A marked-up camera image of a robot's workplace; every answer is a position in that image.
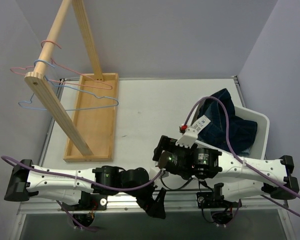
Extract dark blue denim skirt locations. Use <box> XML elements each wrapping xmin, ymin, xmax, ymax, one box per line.
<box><xmin>197</xmin><ymin>88</ymin><xmax>258</xmax><ymax>155</ymax></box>

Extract pink wire hanger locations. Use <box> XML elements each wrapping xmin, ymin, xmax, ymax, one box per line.
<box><xmin>9</xmin><ymin>40</ymin><xmax>113</xmax><ymax>90</ymax></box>

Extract light blue wire hanger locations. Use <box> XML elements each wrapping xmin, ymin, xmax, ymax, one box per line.
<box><xmin>17</xmin><ymin>58</ymin><xmax>120</xmax><ymax>112</ymax></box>

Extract light blue denim skirt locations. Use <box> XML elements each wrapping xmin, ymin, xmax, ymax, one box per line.
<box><xmin>239</xmin><ymin>148</ymin><xmax>251</xmax><ymax>157</ymax></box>

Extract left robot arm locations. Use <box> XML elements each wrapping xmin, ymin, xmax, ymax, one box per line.
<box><xmin>1</xmin><ymin>156</ymin><xmax>166</xmax><ymax>219</ymax></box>

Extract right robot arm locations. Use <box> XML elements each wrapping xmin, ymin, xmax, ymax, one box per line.
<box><xmin>152</xmin><ymin>135</ymin><xmax>300</xmax><ymax>207</ymax></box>

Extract wooden clothes rack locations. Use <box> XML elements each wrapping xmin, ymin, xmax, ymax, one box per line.
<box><xmin>24</xmin><ymin>0</ymin><xmax>119</xmax><ymax>163</ymax></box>

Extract white plastic basket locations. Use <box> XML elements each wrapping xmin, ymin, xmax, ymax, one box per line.
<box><xmin>187</xmin><ymin>103</ymin><xmax>270</xmax><ymax>160</ymax></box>

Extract aluminium mounting rail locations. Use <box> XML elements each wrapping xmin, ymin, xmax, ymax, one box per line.
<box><xmin>17</xmin><ymin>189</ymin><xmax>280</xmax><ymax>215</ymax></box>

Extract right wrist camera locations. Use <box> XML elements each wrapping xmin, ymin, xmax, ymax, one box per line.
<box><xmin>175</xmin><ymin>124</ymin><xmax>198</xmax><ymax>149</ymax></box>

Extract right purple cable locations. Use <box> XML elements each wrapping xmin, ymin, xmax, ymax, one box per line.
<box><xmin>182</xmin><ymin>96</ymin><xmax>300</xmax><ymax>222</ymax></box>

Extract purple cable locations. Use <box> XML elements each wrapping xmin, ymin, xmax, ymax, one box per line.
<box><xmin>182</xmin><ymin>96</ymin><xmax>300</xmax><ymax>222</ymax></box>
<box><xmin>1</xmin><ymin>155</ymin><xmax>166</xmax><ymax>232</ymax></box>

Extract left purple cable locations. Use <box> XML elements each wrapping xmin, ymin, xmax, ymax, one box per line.
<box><xmin>1</xmin><ymin>155</ymin><xmax>166</xmax><ymax>232</ymax></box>

